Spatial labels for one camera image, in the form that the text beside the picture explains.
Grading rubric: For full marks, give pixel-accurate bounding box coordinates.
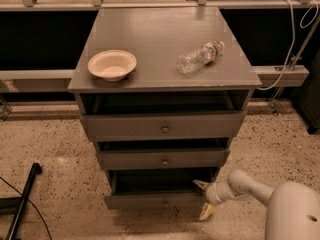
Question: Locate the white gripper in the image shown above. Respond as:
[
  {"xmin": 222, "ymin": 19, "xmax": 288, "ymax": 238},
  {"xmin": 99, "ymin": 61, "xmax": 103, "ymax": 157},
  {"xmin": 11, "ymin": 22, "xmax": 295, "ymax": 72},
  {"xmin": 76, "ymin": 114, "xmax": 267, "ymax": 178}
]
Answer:
[{"xmin": 193, "ymin": 180, "xmax": 230, "ymax": 221}]

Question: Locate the grey bottom drawer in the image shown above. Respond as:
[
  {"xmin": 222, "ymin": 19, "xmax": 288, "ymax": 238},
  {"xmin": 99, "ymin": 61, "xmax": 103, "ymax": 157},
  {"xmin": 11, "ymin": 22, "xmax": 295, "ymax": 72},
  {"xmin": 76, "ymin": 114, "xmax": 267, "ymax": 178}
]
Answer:
[{"xmin": 105, "ymin": 167, "xmax": 217, "ymax": 209}]

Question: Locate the grey drawer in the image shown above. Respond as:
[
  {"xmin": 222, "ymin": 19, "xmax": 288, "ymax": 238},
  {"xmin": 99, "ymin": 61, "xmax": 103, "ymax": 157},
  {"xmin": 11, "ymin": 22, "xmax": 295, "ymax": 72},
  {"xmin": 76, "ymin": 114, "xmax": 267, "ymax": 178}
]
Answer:
[
  {"xmin": 105, "ymin": 167, "xmax": 217, "ymax": 209},
  {"xmin": 80, "ymin": 112, "xmax": 246, "ymax": 142},
  {"xmin": 97, "ymin": 148, "xmax": 230, "ymax": 170}
]

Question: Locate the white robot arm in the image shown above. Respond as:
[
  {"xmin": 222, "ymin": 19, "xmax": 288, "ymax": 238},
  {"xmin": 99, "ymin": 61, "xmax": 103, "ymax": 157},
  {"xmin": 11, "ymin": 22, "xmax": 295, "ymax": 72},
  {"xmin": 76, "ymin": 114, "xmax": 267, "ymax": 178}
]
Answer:
[{"xmin": 194, "ymin": 169, "xmax": 320, "ymax": 240}]

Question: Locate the grey middle drawer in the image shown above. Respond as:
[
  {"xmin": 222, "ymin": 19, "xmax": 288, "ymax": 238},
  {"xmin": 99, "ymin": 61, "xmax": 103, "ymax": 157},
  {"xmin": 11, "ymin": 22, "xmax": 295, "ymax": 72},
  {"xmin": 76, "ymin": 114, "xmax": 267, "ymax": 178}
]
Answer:
[{"xmin": 97, "ymin": 148, "xmax": 230, "ymax": 170}]

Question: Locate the grey top drawer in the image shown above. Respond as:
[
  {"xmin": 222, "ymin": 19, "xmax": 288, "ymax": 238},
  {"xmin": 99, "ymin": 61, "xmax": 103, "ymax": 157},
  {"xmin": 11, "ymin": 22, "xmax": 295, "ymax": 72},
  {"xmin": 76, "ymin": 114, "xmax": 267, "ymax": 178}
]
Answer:
[{"xmin": 80, "ymin": 112, "xmax": 246, "ymax": 142}]

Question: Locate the grey wooden drawer cabinet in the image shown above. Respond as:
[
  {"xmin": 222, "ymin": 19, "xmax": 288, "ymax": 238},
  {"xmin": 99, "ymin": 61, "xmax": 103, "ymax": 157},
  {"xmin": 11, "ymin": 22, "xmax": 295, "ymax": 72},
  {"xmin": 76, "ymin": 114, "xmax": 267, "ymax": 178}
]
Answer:
[{"xmin": 68, "ymin": 6, "xmax": 263, "ymax": 194}]

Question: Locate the clear plastic water bottle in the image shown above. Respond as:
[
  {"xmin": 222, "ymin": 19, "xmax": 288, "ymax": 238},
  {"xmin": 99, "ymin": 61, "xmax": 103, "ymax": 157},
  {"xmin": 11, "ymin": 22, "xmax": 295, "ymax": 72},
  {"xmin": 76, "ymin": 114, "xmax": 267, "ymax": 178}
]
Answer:
[{"xmin": 177, "ymin": 41, "xmax": 225, "ymax": 74}]

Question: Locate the dark cabinet at right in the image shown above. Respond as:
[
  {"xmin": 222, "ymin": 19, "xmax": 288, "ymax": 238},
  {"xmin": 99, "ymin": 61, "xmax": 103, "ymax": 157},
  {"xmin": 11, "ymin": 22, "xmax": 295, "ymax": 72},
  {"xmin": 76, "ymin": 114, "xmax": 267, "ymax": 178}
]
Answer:
[{"xmin": 295, "ymin": 49, "xmax": 320, "ymax": 134}]

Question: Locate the white paper bowl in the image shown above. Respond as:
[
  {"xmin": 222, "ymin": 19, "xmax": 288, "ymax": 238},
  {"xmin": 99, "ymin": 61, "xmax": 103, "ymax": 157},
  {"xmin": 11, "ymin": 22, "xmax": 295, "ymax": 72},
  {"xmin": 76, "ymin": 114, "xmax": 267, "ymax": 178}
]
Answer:
[{"xmin": 88, "ymin": 50, "xmax": 137, "ymax": 81}]

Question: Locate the black metal stand leg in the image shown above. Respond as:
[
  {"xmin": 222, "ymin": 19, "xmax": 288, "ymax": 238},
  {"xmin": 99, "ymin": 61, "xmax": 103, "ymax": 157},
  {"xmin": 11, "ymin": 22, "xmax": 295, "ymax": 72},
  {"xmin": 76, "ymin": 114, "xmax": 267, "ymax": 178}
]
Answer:
[{"xmin": 0, "ymin": 163, "xmax": 42, "ymax": 240}]

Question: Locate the black floor cable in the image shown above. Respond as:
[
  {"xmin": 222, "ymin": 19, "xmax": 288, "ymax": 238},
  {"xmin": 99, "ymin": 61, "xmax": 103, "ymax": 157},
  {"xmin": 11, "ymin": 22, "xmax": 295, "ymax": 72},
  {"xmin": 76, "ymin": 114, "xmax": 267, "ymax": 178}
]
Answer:
[{"xmin": 0, "ymin": 176, "xmax": 53, "ymax": 240}]

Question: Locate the white hanging cable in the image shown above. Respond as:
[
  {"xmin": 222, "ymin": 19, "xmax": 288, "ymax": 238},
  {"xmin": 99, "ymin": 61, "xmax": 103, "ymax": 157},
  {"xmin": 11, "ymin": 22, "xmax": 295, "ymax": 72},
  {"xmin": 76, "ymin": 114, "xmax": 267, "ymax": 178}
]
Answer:
[{"xmin": 256, "ymin": 0, "xmax": 320, "ymax": 92}]

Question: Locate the grey metal railing frame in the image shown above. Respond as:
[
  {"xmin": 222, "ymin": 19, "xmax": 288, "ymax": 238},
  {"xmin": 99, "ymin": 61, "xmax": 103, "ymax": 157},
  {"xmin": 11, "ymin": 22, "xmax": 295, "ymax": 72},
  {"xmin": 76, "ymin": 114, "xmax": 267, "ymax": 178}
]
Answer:
[{"xmin": 0, "ymin": 0, "xmax": 320, "ymax": 122}]

